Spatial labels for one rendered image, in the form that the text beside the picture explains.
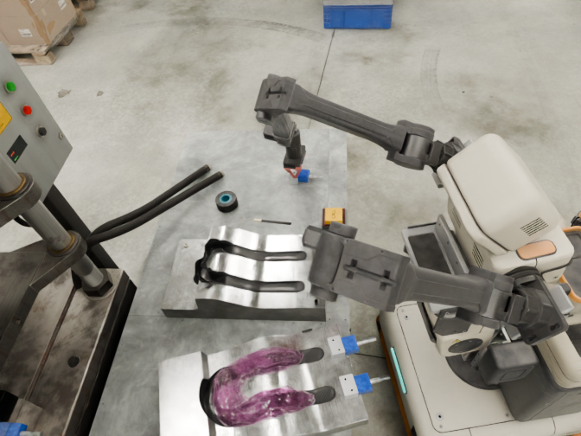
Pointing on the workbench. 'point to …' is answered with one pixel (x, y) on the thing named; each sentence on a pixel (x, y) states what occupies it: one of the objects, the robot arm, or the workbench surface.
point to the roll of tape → (226, 201)
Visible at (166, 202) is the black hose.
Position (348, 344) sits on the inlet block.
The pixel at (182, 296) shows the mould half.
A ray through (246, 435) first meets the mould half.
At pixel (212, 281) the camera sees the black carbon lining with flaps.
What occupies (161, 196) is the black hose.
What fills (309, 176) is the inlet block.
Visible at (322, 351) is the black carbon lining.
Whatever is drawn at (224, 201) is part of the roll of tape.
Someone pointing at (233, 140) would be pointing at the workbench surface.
